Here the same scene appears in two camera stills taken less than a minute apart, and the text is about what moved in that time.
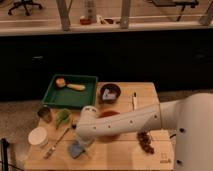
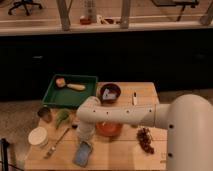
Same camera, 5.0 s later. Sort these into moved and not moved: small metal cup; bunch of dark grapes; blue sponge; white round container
Moved: blue sponge
Not moved: small metal cup; white round container; bunch of dark grapes
